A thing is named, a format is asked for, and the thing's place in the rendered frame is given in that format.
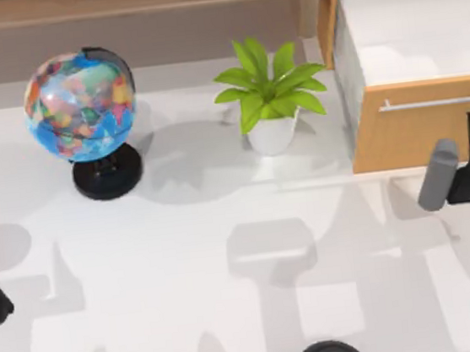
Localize pale grey rounded box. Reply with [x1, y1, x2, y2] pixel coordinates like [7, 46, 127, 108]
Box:
[410, 137, 465, 214]

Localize pale wooden drawer front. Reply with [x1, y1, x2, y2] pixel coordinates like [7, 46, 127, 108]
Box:
[343, 73, 470, 177]

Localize pale grey drawer inside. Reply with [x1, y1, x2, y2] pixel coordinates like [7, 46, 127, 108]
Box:
[327, 0, 470, 136]

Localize green plant in white pot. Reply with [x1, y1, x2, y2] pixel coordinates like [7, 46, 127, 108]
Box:
[206, 29, 336, 162]

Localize wooden open shelf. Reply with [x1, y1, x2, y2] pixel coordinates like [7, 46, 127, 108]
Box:
[0, 0, 334, 84]

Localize multicoloured globe on black stand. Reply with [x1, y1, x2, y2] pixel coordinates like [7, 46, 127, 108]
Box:
[17, 41, 149, 209]

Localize long metal drawer handle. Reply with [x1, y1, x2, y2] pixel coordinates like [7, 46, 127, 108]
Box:
[377, 89, 470, 115]

